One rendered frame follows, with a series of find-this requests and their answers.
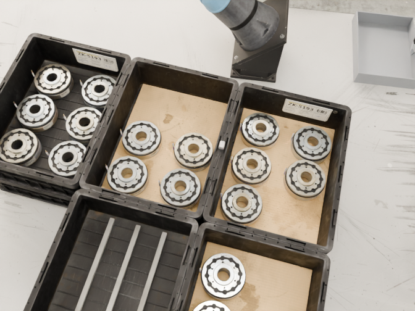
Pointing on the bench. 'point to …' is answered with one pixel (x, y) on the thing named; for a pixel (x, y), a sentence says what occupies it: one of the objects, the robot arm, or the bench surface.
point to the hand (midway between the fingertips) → (414, 50)
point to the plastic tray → (383, 49)
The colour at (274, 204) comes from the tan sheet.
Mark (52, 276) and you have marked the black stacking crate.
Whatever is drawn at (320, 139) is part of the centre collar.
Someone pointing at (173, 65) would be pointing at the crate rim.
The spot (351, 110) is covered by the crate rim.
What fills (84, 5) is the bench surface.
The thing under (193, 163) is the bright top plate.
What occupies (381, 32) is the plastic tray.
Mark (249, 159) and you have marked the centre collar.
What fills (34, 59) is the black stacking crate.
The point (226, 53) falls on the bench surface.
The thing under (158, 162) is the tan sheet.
